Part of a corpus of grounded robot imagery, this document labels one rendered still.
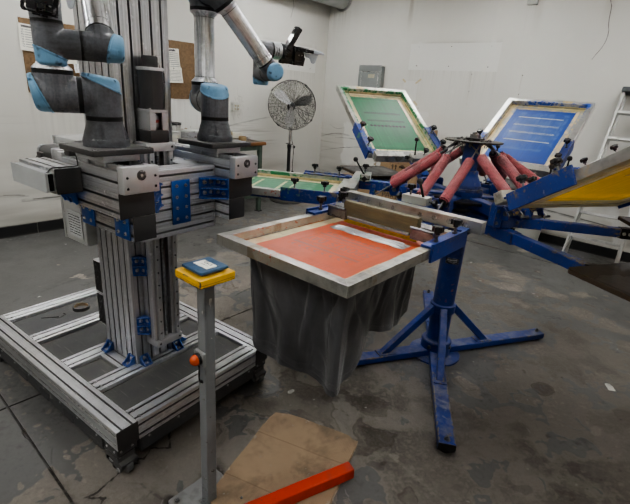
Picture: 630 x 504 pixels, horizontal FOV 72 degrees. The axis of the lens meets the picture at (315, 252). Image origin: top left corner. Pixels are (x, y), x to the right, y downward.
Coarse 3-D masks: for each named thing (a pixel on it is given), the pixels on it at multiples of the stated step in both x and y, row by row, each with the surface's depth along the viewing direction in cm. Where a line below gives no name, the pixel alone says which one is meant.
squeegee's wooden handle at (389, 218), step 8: (352, 200) 187; (352, 208) 186; (360, 208) 183; (368, 208) 180; (376, 208) 178; (384, 208) 178; (352, 216) 187; (360, 216) 184; (368, 216) 181; (376, 216) 179; (384, 216) 176; (392, 216) 174; (400, 216) 171; (408, 216) 169; (416, 216) 169; (384, 224) 177; (392, 224) 174; (400, 224) 172; (408, 224) 170; (416, 224) 167; (408, 232) 170
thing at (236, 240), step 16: (272, 224) 170; (288, 224) 176; (304, 224) 184; (224, 240) 152; (240, 240) 149; (256, 256) 142; (272, 256) 137; (400, 256) 145; (416, 256) 147; (288, 272) 134; (304, 272) 129; (320, 272) 127; (368, 272) 130; (384, 272) 133; (400, 272) 141; (336, 288) 122; (352, 288) 121
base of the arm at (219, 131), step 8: (208, 120) 183; (216, 120) 183; (224, 120) 185; (200, 128) 185; (208, 128) 183; (216, 128) 183; (224, 128) 185; (200, 136) 185; (208, 136) 183; (216, 136) 184; (224, 136) 185; (232, 136) 192
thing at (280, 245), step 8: (328, 224) 188; (336, 224) 189; (344, 224) 190; (352, 224) 190; (304, 232) 175; (312, 232) 175; (336, 232) 178; (344, 232) 178; (368, 232) 181; (376, 232) 182; (272, 240) 162; (280, 240) 163; (288, 240) 164; (272, 248) 154; (280, 248) 155; (288, 248) 155; (296, 248) 156; (288, 256) 148; (296, 256) 148; (304, 256) 149
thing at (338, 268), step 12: (360, 240) 170; (372, 240) 171; (396, 240) 173; (408, 240) 174; (384, 252) 158; (396, 252) 159; (312, 264) 142; (324, 264) 143; (336, 264) 144; (360, 264) 145; (372, 264) 146; (348, 276) 135
